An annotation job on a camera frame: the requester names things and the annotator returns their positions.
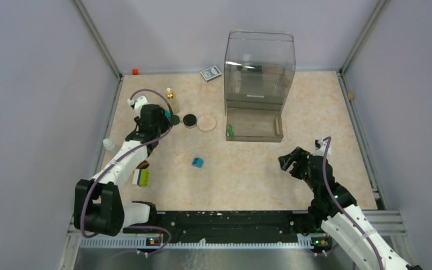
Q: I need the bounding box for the clear pump bottle gold collar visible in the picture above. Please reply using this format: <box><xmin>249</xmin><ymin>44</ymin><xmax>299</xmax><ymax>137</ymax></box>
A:
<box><xmin>166</xmin><ymin>87</ymin><xmax>180</xmax><ymax>114</ymax></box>

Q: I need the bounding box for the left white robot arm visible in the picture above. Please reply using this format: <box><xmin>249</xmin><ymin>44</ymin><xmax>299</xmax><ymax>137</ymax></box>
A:
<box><xmin>74</xmin><ymin>96</ymin><xmax>172</xmax><ymax>238</ymax></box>

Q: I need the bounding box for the white squeeze bottle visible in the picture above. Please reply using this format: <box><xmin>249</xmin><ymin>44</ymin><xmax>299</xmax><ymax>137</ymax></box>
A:
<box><xmin>102</xmin><ymin>138</ymin><xmax>120</xmax><ymax>155</ymax></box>

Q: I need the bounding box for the playing card box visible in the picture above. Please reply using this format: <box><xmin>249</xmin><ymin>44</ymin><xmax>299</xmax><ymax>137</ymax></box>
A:
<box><xmin>200</xmin><ymin>66</ymin><xmax>222</xmax><ymax>82</ymax></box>

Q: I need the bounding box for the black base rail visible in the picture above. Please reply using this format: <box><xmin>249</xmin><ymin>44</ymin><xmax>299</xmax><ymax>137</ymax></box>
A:
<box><xmin>148</xmin><ymin>210</ymin><xmax>314</xmax><ymax>245</ymax></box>

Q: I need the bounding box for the gold lipstick tube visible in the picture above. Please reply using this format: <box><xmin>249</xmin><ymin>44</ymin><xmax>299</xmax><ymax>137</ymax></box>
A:
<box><xmin>274</xmin><ymin>118</ymin><xmax>280</xmax><ymax>136</ymax></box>

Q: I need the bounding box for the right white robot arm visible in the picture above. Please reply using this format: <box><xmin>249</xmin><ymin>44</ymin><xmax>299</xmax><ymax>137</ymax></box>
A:
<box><xmin>278</xmin><ymin>136</ymin><xmax>421</xmax><ymax>269</ymax></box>

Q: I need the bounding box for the dark green round disc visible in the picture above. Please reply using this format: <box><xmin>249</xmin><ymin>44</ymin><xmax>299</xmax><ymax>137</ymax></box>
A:
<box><xmin>169</xmin><ymin>115</ymin><xmax>181</xmax><ymax>126</ymax></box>

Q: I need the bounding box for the green white toy brick stack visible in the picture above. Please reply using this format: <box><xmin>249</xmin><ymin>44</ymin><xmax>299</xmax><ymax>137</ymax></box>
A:
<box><xmin>132</xmin><ymin>169</ymin><xmax>149</xmax><ymax>187</ymax></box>

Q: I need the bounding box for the foundation bottle black cap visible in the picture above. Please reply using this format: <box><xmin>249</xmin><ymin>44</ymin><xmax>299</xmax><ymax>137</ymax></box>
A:
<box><xmin>137</xmin><ymin>160</ymin><xmax>149</xmax><ymax>169</ymax></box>

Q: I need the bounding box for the black round compact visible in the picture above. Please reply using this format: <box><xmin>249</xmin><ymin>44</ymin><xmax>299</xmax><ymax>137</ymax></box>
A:
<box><xmin>183</xmin><ymin>114</ymin><xmax>197</xmax><ymax>129</ymax></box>

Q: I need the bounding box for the clear acrylic makeup organizer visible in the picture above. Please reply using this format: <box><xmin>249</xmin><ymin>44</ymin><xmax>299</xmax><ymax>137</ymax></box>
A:
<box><xmin>223</xmin><ymin>30</ymin><xmax>296</xmax><ymax>143</ymax></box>

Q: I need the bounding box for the blue toy brick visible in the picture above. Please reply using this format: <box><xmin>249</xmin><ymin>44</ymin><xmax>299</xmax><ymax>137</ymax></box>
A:
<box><xmin>191</xmin><ymin>157</ymin><xmax>204</xmax><ymax>168</ymax></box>

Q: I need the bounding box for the beige round wooden disc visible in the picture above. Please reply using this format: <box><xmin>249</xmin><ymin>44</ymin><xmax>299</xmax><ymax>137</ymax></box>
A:
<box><xmin>196</xmin><ymin>114</ymin><xmax>217</xmax><ymax>132</ymax></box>

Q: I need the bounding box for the green tube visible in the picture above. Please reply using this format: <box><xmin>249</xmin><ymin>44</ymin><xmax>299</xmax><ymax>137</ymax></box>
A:
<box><xmin>226</xmin><ymin>125</ymin><xmax>234</xmax><ymax>137</ymax></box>

